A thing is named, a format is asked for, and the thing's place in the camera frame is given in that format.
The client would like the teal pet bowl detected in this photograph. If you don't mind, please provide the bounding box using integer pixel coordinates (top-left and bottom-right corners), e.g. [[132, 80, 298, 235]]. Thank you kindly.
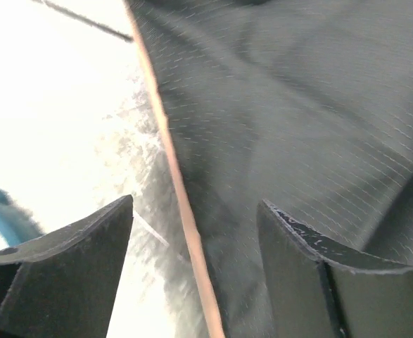
[[0, 189, 44, 246]]

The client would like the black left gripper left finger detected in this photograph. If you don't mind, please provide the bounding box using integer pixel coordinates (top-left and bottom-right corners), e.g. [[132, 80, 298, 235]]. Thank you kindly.
[[0, 195, 133, 338]]

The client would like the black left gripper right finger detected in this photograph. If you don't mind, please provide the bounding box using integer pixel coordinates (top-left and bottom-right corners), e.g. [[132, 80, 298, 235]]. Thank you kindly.
[[257, 200, 413, 338]]

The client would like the tan and black pet tent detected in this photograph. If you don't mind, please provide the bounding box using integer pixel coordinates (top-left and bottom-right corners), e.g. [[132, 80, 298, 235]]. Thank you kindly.
[[129, 1, 413, 337]]

